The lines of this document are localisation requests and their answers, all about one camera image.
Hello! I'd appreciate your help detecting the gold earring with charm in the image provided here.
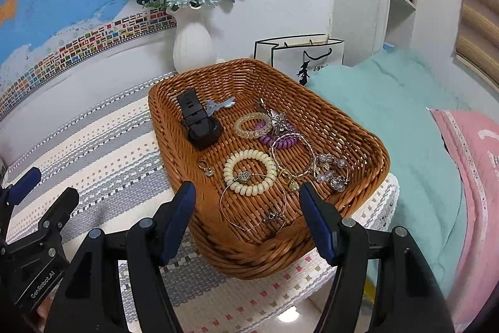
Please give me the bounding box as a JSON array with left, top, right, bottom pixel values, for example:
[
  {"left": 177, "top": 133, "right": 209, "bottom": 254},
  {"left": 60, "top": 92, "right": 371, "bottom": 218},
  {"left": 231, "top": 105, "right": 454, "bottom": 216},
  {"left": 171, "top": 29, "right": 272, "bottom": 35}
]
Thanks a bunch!
[{"left": 197, "top": 159, "right": 215, "bottom": 178}]

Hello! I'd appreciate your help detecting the silver flower charm bracelet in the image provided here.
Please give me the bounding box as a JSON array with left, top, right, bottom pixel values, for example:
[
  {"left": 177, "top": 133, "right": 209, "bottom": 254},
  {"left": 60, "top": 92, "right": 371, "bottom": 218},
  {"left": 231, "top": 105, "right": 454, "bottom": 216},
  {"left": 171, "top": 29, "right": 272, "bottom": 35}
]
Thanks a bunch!
[{"left": 256, "top": 98, "right": 289, "bottom": 137}]

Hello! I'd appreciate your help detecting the cream spiral hair tie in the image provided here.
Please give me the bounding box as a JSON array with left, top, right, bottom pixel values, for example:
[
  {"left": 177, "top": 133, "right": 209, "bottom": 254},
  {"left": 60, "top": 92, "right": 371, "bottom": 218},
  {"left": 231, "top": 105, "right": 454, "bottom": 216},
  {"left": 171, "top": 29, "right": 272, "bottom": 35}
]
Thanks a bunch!
[{"left": 222, "top": 148, "right": 278, "bottom": 196}]

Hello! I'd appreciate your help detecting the clear amber spiral hair tie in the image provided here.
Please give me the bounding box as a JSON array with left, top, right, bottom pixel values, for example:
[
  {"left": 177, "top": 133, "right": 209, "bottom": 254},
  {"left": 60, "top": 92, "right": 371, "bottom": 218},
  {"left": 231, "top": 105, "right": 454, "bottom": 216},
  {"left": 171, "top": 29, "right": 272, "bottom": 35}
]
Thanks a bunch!
[{"left": 232, "top": 111, "right": 275, "bottom": 140}]

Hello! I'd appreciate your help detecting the small blue-grey hair clip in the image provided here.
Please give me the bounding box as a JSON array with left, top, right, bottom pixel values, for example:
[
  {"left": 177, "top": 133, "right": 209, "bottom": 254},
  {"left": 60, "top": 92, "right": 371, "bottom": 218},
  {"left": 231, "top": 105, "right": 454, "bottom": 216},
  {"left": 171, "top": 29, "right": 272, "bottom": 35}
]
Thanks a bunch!
[{"left": 205, "top": 96, "right": 235, "bottom": 117}]

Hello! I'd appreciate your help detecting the world map wall poster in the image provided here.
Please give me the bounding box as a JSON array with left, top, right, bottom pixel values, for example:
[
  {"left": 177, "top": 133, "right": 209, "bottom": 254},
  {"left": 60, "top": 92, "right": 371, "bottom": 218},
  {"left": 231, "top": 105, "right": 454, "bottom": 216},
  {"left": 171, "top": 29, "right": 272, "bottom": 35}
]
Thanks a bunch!
[{"left": 1, "top": 0, "right": 175, "bottom": 117}]

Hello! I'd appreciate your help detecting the purple spiral hair tie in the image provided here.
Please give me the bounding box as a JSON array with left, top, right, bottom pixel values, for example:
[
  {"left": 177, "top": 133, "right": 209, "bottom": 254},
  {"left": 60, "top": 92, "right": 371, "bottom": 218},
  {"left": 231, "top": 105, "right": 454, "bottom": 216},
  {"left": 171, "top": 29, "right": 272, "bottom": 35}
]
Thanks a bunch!
[{"left": 249, "top": 119, "right": 300, "bottom": 150}]

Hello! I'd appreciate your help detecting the teal fluffy blanket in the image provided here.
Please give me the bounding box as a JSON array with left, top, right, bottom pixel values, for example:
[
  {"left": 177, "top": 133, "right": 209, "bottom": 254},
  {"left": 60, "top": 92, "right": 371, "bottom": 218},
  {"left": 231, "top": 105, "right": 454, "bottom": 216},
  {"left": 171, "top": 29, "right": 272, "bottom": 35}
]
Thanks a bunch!
[{"left": 307, "top": 48, "right": 467, "bottom": 295}]

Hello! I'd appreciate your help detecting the white paper gift bag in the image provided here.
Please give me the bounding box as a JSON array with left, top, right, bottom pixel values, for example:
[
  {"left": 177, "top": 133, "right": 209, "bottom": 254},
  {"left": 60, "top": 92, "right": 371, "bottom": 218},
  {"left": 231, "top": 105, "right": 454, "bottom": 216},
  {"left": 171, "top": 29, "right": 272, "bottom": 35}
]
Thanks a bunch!
[{"left": 253, "top": 33, "right": 345, "bottom": 85}]

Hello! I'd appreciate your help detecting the pink bed cover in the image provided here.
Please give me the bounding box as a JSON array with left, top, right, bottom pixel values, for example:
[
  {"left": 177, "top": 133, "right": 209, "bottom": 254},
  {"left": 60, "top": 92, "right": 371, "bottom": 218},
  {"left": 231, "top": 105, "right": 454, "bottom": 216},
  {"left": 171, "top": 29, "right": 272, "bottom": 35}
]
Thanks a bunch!
[{"left": 430, "top": 109, "right": 498, "bottom": 332}]

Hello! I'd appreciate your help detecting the wire bracelet with heart charm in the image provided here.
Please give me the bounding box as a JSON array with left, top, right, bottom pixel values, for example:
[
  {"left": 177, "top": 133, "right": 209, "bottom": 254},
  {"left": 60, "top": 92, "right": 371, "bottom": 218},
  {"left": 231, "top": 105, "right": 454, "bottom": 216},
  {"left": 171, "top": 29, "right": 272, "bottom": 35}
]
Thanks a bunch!
[{"left": 218, "top": 170, "right": 292, "bottom": 234}]

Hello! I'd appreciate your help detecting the gold chain with pendant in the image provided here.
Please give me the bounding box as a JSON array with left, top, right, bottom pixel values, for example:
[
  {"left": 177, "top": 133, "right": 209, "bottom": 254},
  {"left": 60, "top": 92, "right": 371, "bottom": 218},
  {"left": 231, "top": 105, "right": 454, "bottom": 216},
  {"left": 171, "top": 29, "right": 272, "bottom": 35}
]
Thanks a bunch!
[{"left": 274, "top": 160, "right": 319, "bottom": 194}]

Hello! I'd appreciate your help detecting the crystal bead bracelet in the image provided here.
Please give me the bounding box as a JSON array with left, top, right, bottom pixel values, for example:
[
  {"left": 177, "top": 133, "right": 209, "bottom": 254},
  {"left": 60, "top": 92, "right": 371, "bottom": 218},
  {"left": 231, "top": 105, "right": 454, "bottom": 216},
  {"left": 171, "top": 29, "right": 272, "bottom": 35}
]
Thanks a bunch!
[{"left": 311, "top": 152, "right": 351, "bottom": 194}]

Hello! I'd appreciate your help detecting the woven striped table mat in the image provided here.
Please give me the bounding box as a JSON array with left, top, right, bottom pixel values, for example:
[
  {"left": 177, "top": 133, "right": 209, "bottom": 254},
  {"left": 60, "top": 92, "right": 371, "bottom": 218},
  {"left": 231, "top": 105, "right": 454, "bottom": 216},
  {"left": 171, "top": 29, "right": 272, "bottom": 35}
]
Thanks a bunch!
[{"left": 0, "top": 70, "right": 401, "bottom": 333}]

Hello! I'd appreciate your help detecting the brown wicker basket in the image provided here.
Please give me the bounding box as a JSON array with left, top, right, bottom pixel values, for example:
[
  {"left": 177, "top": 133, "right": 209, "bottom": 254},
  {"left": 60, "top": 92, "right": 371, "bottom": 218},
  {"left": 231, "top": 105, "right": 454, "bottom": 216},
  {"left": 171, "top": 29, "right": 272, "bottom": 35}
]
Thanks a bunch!
[{"left": 148, "top": 59, "right": 390, "bottom": 280}]

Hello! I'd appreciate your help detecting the white ribbed vase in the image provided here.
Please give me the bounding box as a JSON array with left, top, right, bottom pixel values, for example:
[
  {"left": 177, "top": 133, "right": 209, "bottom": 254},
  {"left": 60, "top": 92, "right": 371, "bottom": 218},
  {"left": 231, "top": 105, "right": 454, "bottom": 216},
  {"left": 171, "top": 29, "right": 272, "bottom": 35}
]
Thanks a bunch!
[{"left": 170, "top": 7, "right": 216, "bottom": 74}]

